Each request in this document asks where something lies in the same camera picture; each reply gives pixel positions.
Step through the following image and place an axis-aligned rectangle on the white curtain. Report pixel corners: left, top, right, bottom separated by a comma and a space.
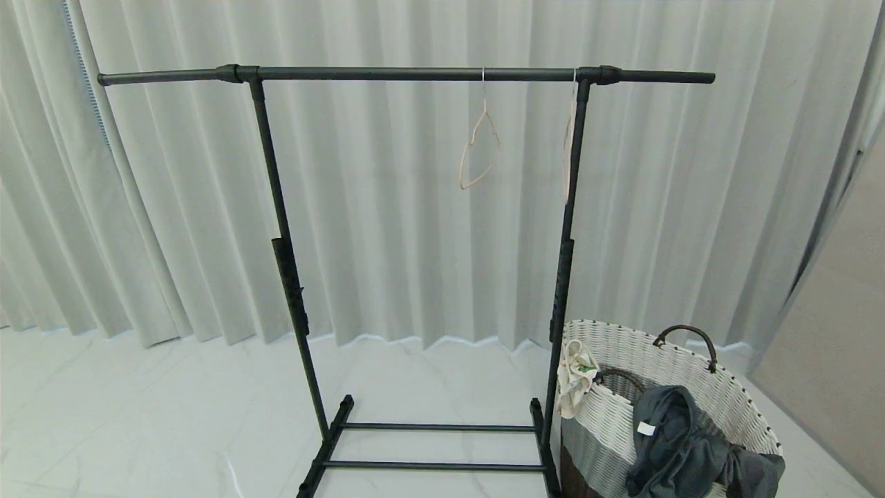
0, 0, 885, 355

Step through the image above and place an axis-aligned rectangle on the dark grey long-sleeved shirt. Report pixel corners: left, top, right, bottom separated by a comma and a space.
625, 385, 788, 498

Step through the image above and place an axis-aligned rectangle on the pink clothes hanger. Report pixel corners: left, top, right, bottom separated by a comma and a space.
458, 68, 502, 192
561, 68, 579, 206

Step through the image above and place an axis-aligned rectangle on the cream printed garment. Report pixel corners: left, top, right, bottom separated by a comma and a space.
555, 338, 602, 421

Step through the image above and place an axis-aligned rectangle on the black clothes rack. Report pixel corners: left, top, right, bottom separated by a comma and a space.
97, 64, 716, 498

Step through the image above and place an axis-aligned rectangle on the white laundry basket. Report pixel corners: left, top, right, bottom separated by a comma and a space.
559, 319, 786, 498

